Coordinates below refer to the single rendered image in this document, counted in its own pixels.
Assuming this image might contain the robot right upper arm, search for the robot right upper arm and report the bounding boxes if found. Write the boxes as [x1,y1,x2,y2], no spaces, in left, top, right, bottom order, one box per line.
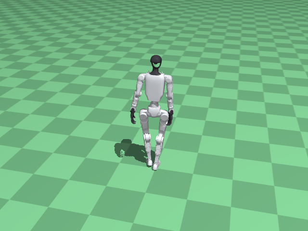
[164,75,173,99]

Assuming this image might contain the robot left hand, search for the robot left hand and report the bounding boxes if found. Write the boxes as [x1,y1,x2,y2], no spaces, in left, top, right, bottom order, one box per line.
[130,108,136,124]

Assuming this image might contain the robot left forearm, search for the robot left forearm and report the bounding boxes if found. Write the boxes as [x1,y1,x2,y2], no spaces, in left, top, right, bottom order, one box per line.
[130,90,139,111]

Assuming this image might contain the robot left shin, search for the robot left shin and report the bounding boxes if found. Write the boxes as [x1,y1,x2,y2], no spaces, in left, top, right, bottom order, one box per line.
[143,134,151,160]

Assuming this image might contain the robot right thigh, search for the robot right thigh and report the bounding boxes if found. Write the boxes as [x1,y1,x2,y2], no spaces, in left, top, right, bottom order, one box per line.
[156,110,169,144]

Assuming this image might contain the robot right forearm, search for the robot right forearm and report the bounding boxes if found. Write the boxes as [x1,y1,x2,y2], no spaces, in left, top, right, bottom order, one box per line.
[167,93,174,113]

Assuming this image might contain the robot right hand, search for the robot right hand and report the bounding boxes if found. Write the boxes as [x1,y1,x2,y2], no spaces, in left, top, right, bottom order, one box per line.
[166,110,173,126]

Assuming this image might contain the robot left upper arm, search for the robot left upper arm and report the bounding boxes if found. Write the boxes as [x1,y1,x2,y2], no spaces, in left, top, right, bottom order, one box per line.
[135,73,146,97]

